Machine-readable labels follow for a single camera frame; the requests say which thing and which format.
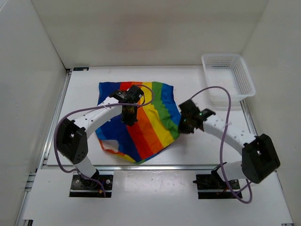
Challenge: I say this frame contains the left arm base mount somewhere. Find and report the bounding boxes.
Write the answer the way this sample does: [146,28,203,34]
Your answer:
[69,173,113,198]

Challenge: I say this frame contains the dark label sticker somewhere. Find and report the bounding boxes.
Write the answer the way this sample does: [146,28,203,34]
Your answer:
[73,67,89,71]

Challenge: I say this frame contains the rainbow striped shorts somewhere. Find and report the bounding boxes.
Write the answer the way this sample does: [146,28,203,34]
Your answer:
[95,81,181,164]

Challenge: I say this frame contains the white plastic mesh basket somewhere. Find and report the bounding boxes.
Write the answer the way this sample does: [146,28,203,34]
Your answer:
[201,53,256,105]

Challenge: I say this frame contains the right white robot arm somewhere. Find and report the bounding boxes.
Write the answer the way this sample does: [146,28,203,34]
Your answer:
[179,99,280,188]

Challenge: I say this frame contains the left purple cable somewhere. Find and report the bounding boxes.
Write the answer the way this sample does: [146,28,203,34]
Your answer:
[53,84,154,197]

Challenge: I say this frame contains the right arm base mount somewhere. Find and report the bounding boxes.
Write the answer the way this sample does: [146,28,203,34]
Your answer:
[193,161,245,199]

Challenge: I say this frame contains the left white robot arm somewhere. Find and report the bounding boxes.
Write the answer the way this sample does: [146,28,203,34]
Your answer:
[54,85,144,188]

